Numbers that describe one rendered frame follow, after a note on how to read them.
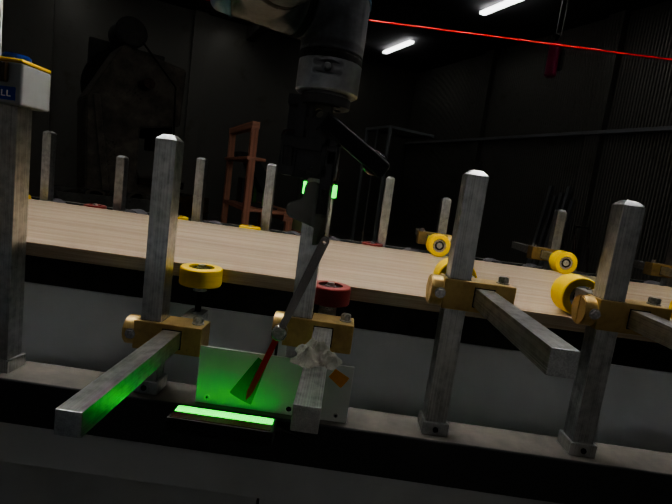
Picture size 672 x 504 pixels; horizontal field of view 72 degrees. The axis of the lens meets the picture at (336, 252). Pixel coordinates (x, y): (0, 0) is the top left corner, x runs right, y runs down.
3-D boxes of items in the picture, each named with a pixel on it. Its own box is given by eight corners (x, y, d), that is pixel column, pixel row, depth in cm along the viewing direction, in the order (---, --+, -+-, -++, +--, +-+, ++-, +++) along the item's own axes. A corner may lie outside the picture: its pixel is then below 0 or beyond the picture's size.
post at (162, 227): (152, 416, 80) (177, 135, 74) (132, 413, 80) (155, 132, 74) (161, 407, 84) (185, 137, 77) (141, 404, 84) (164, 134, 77)
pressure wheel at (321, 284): (343, 349, 86) (351, 289, 85) (300, 343, 86) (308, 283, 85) (343, 336, 94) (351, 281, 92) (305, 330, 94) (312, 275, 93)
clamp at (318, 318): (350, 355, 77) (354, 326, 76) (269, 343, 77) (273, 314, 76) (350, 344, 82) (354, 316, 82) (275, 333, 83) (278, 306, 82)
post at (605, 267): (584, 482, 79) (647, 202, 73) (564, 479, 79) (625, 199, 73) (575, 470, 83) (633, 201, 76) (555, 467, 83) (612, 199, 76)
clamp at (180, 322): (198, 359, 77) (200, 330, 76) (118, 347, 77) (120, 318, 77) (209, 346, 83) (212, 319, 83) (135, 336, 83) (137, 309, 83)
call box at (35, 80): (20, 109, 72) (22, 58, 71) (-24, 104, 73) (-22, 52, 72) (49, 117, 79) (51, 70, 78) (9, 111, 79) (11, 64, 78)
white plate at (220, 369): (346, 424, 78) (354, 367, 77) (194, 402, 79) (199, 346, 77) (346, 422, 79) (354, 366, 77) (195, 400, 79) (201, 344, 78)
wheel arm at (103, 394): (82, 446, 50) (84, 409, 49) (50, 442, 50) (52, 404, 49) (207, 328, 93) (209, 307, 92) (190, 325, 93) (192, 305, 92)
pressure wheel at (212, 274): (225, 325, 91) (231, 268, 89) (188, 330, 85) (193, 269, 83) (204, 314, 96) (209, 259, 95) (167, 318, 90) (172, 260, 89)
